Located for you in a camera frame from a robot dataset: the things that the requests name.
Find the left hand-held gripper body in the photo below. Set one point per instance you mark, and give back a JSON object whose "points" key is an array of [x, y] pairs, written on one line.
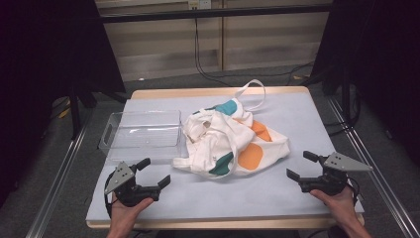
{"points": [[127, 190]]}

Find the person's right hand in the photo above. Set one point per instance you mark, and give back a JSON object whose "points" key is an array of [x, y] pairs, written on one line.
{"points": [[340, 205]]}

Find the wall power outlet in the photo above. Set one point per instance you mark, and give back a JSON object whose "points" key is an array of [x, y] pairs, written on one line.
{"points": [[199, 4]]}

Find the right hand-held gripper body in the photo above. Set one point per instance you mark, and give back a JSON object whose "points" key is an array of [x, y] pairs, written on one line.
{"points": [[330, 183]]}

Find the white tote bag coloured patches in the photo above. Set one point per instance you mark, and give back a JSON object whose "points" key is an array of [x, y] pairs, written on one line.
{"points": [[228, 139]]}

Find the clear plastic container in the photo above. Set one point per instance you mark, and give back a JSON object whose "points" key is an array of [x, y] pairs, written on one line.
{"points": [[142, 134]]}

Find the person's left hand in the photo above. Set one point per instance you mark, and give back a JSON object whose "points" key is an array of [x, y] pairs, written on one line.
{"points": [[127, 213]]}

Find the black metal stand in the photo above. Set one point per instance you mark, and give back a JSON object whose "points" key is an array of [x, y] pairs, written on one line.
{"points": [[74, 112]]}

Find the dark curtain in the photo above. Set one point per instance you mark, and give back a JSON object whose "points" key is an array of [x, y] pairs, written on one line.
{"points": [[383, 66], [39, 66]]}

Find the black horizontal bar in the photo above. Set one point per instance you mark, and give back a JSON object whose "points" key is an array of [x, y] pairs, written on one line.
{"points": [[214, 13]]}

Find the metal floor rail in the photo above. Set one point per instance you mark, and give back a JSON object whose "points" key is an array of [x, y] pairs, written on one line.
{"points": [[379, 172], [56, 185]]}

